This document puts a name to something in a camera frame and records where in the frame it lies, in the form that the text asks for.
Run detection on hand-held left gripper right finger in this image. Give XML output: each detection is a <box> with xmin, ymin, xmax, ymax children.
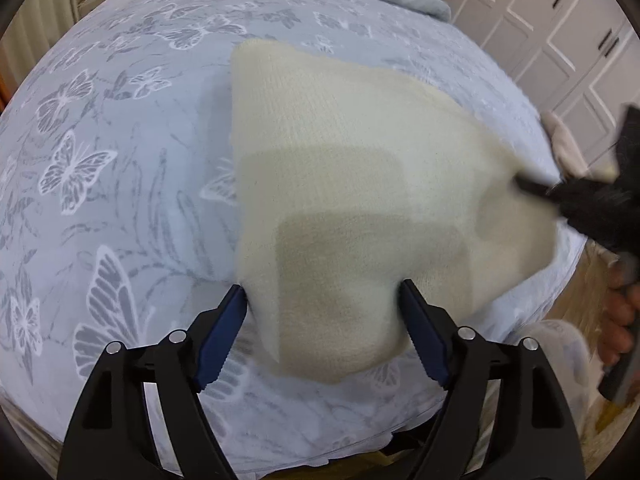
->
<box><xmin>398</xmin><ymin>279</ymin><xmax>586</xmax><ymax>480</ymax></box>

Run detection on white panelled wardrobe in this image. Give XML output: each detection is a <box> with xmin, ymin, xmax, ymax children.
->
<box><xmin>430</xmin><ymin>0</ymin><xmax>640</xmax><ymax>141</ymax></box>

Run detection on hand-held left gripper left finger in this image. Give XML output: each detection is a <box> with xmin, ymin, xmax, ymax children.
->
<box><xmin>56</xmin><ymin>284</ymin><xmax>249</xmax><ymax>480</ymax></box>

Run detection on white curtain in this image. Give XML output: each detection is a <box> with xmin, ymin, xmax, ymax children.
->
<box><xmin>12</xmin><ymin>0</ymin><xmax>82</xmax><ymax>66</ymax></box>

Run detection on beige fluffy cloth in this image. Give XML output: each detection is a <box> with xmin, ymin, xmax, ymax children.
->
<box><xmin>542</xmin><ymin>112</ymin><xmax>596</xmax><ymax>178</ymax></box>

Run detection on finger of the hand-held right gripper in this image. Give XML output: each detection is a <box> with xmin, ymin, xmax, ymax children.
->
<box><xmin>515</xmin><ymin>175</ymin><xmax>564</xmax><ymax>211</ymax></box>

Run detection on cream knit cardigan red buttons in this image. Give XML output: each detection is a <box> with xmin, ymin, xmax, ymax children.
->
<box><xmin>227</xmin><ymin>37</ymin><xmax>563</xmax><ymax>387</ymax></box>

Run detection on bed with butterfly print sheet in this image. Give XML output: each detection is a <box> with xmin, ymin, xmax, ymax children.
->
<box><xmin>0</xmin><ymin>0</ymin><xmax>591</xmax><ymax>466</ymax></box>

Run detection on person's right hand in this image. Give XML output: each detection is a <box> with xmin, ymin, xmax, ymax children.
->
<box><xmin>601</xmin><ymin>285</ymin><xmax>637</xmax><ymax>368</ymax></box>

